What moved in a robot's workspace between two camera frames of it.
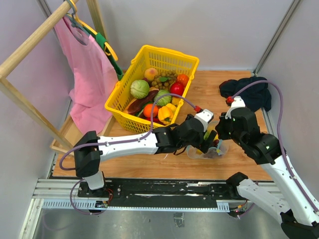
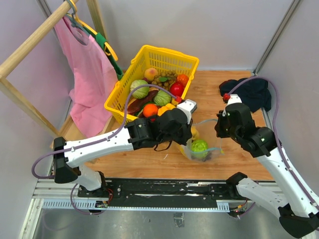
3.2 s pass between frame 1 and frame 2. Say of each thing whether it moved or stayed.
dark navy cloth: stayed
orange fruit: stayed
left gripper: moved
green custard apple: moved
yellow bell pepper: stayed
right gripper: stayed
